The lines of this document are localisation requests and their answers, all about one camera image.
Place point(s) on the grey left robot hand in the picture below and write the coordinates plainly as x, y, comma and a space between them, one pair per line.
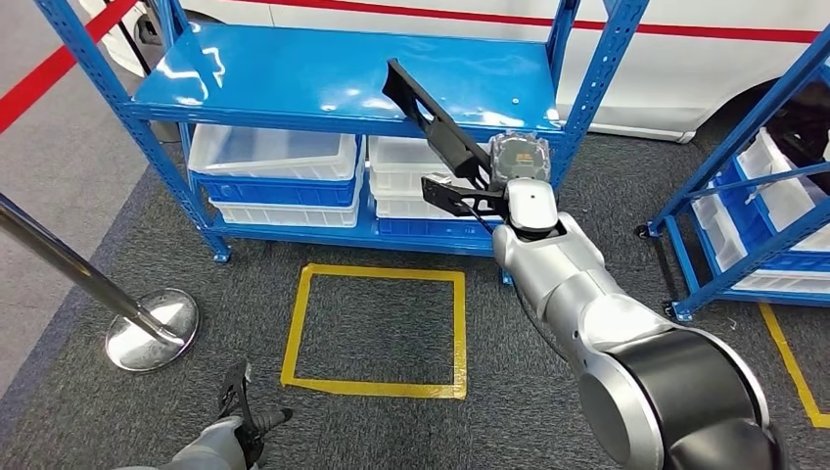
207, 444

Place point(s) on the large blue steel shelf rack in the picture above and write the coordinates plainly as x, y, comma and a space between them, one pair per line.
324, 78

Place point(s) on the blue steel rack on casters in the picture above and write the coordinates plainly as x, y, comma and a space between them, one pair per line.
746, 133

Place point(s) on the translucent white plastic bin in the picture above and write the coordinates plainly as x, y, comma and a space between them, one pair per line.
285, 214
784, 194
791, 282
720, 240
395, 152
402, 207
272, 152
395, 185

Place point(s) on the chrome stanchion post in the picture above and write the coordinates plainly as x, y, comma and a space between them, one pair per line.
155, 331

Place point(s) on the long black plastic part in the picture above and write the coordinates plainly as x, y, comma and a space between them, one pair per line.
447, 139

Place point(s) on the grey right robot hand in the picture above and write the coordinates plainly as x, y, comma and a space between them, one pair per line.
519, 159

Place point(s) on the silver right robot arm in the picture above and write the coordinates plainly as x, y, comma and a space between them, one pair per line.
583, 292

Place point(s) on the white car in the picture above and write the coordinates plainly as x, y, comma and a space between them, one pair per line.
681, 78

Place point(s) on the red barrier belt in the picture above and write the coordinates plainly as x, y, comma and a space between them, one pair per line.
713, 31
65, 61

